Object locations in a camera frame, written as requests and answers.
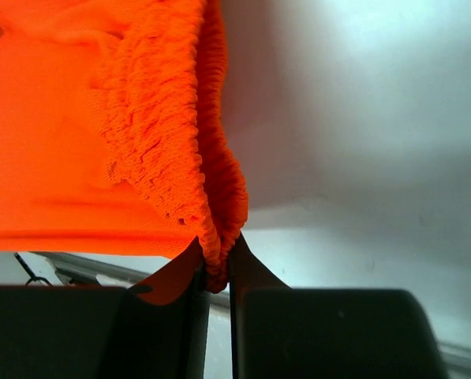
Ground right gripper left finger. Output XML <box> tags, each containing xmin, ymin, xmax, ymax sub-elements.
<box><xmin>0</xmin><ymin>241</ymin><xmax>209</xmax><ymax>378</ymax></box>

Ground orange shorts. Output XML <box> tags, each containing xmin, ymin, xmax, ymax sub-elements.
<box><xmin>0</xmin><ymin>1</ymin><xmax>249</xmax><ymax>293</ymax></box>

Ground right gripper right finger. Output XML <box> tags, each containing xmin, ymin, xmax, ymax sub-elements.
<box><xmin>228</xmin><ymin>238</ymin><xmax>447</xmax><ymax>378</ymax></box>

